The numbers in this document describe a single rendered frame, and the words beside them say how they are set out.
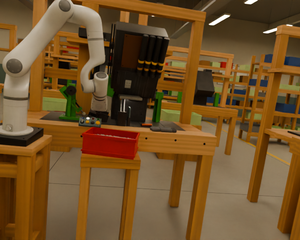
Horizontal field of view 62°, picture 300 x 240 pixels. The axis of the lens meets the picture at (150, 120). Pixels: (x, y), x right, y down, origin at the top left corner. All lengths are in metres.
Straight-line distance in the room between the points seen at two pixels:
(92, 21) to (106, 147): 0.70
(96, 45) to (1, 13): 11.85
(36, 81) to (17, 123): 0.93
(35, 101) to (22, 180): 1.07
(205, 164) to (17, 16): 11.81
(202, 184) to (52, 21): 1.50
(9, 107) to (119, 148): 0.62
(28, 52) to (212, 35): 11.78
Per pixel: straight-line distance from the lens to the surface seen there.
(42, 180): 1.73
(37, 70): 2.40
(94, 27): 1.50
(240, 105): 10.05
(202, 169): 1.99
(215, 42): 12.89
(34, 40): 1.47
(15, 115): 1.52
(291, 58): 7.24
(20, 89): 1.50
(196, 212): 2.13
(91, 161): 1.46
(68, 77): 2.44
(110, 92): 1.97
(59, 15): 1.43
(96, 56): 1.50
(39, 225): 1.87
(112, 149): 1.46
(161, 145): 1.83
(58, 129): 1.79
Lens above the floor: 1.26
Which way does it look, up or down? 9 degrees down
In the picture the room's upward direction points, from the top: 7 degrees clockwise
